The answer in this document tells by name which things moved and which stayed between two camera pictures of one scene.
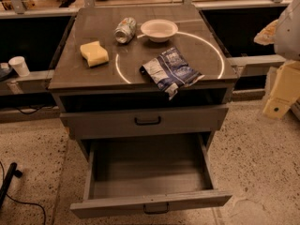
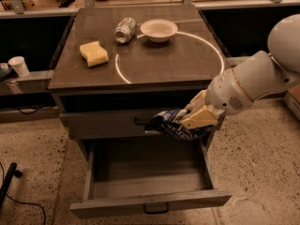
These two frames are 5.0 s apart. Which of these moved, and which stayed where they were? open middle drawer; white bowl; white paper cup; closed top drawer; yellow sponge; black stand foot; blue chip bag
Moved: blue chip bag
Stayed: white paper cup; yellow sponge; closed top drawer; black stand foot; open middle drawer; white bowl
